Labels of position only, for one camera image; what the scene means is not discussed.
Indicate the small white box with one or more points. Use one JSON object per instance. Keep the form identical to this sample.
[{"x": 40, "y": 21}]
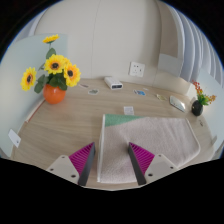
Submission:
[{"x": 112, "y": 82}]

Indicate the small green sticker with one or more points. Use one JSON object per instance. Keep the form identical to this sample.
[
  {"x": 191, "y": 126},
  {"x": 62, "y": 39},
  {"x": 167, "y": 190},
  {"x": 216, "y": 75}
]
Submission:
[{"x": 93, "y": 91}]

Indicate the small white card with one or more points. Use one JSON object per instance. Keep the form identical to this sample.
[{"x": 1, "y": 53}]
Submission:
[{"x": 128, "y": 110}]

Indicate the orange vase with sunflowers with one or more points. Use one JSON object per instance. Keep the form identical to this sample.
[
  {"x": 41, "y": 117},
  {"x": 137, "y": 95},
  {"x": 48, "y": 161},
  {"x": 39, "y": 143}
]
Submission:
[{"x": 54, "y": 94}]

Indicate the white label tag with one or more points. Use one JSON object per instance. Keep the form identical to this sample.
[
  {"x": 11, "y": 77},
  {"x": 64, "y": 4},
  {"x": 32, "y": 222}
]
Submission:
[{"x": 14, "y": 138}]

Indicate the small metal keys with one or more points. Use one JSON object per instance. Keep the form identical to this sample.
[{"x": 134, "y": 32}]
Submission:
[{"x": 201, "y": 122}]

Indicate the small yellow card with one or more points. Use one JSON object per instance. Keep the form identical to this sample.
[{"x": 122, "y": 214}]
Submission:
[{"x": 162, "y": 97}]

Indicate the frosted desk partition panel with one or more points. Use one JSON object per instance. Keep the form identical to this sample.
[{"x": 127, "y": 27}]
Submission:
[
  {"x": 13, "y": 110},
  {"x": 215, "y": 116}
]

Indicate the small pale sticker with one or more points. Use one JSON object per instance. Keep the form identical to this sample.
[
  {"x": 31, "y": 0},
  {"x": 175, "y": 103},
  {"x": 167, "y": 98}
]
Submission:
[{"x": 83, "y": 85}]

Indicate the white wall socket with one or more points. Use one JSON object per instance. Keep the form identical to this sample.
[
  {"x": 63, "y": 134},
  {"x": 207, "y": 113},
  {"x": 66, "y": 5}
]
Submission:
[{"x": 137, "y": 69}]

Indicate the pale grey curtain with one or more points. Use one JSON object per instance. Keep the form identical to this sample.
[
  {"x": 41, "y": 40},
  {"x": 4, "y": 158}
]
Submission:
[{"x": 190, "y": 50}]

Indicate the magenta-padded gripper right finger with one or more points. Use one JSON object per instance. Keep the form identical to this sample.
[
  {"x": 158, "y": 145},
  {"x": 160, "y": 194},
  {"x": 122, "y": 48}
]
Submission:
[{"x": 146, "y": 163}]

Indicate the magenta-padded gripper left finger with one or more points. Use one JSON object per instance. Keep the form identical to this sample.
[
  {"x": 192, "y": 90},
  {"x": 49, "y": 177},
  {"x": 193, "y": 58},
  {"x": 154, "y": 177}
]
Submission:
[{"x": 75, "y": 163}]

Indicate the beige towel with green corner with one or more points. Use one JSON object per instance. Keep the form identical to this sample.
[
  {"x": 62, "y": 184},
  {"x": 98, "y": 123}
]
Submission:
[{"x": 156, "y": 136}]

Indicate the black vase with orange flowers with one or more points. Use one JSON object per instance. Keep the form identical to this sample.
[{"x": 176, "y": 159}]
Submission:
[{"x": 197, "y": 108}]

